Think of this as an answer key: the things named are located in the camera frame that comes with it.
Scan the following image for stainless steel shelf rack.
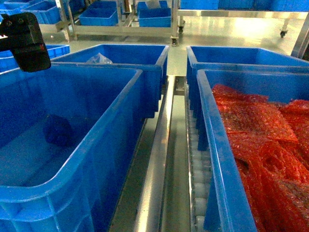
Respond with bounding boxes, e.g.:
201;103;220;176
109;75;212;232

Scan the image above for blue bin with red bags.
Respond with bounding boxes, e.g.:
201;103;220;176
197;70;309;232

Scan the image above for red bubble wrap bags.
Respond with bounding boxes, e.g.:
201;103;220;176
212;84;309;232

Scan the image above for blue bin rear left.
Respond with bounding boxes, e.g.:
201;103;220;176
52;44;169;118

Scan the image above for empty blue bin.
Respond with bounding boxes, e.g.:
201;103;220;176
0;65;145;232

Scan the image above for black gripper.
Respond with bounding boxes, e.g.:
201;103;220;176
0;12;51;73

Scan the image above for blue bin rear right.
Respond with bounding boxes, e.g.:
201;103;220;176
187;46;309;151

